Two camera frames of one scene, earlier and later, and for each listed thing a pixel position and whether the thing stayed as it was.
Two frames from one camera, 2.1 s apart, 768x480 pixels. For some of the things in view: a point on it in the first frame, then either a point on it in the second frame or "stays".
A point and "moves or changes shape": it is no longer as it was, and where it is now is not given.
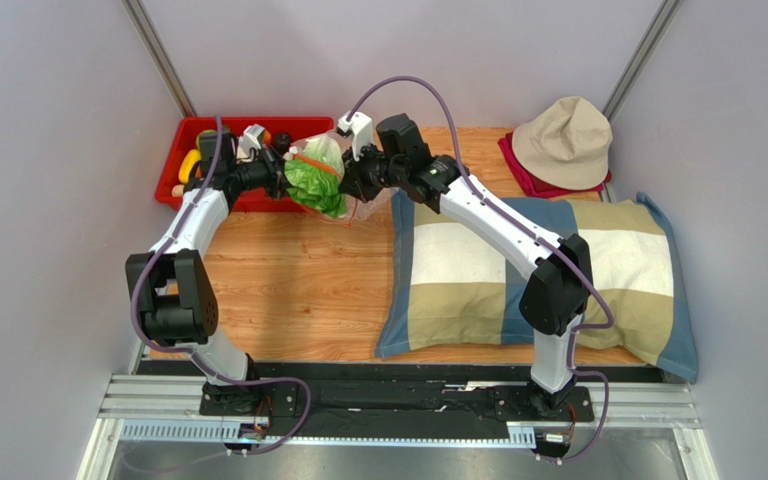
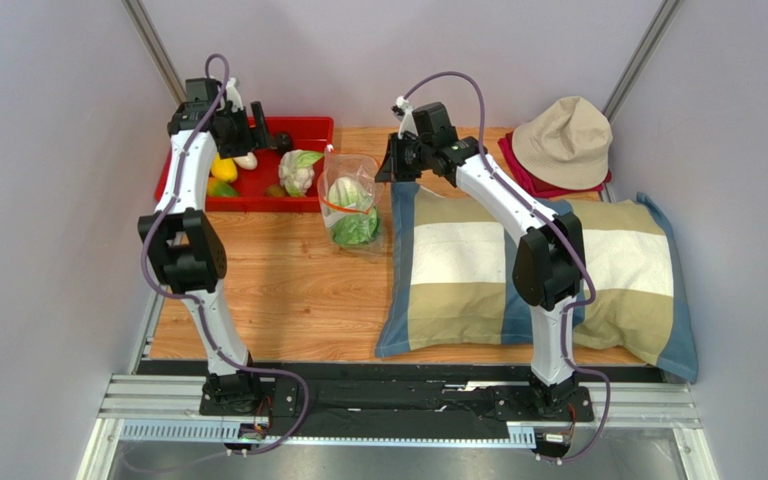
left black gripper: x=277 y=177 → x=261 y=137
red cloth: x=534 y=187 stays
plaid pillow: x=450 y=290 stays
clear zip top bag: x=313 y=169 moves or changes shape
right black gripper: x=352 y=180 → x=393 y=158
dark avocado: x=282 y=141 stays
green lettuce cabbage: x=314 y=176 → x=359 y=221
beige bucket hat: x=567 y=147 stays
